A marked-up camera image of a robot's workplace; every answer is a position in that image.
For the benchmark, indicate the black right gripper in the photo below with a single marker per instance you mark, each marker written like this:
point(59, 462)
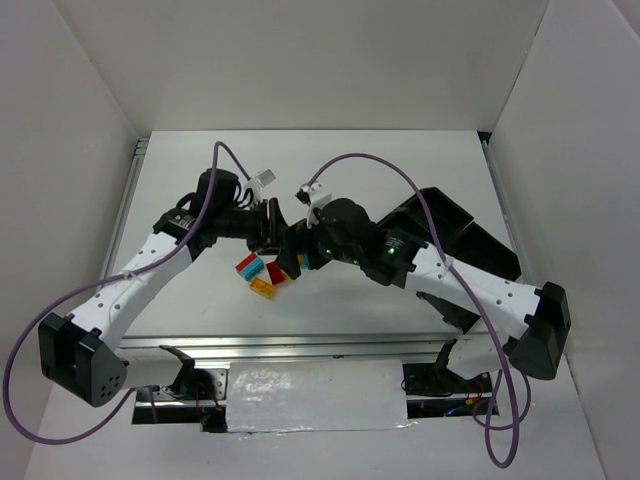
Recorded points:
point(304, 242)

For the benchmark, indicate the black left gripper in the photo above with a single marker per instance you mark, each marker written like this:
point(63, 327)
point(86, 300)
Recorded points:
point(272, 221)

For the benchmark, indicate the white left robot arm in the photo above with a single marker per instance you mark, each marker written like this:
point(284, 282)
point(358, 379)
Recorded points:
point(81, 351)

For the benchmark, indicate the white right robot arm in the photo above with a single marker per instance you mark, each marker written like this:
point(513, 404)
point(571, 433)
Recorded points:
point(528, 325)

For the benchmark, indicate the red rectangular lego brick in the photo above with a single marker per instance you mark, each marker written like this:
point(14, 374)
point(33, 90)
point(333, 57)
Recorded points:
point(248, 258)

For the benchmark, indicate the red curved open brick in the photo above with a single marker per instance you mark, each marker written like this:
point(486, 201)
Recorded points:
point(277, 275)

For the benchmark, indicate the teal brick beside red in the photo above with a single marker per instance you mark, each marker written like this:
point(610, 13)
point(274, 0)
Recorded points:
point(251, 269)

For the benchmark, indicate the orange flat 2x4 brick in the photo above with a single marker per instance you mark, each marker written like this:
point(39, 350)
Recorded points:
point(263, 288)

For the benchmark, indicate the silver foil covered plate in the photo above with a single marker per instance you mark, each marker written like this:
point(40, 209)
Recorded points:
point(315, 396)

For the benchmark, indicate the black four-compartment tray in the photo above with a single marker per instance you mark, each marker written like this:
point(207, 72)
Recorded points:
point(459, 235)

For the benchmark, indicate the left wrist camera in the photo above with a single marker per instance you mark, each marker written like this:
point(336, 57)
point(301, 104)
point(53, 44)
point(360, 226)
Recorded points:
point(261, 180)

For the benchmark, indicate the aluminium table edge rail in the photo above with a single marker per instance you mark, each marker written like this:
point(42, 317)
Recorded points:
point(404, 346)

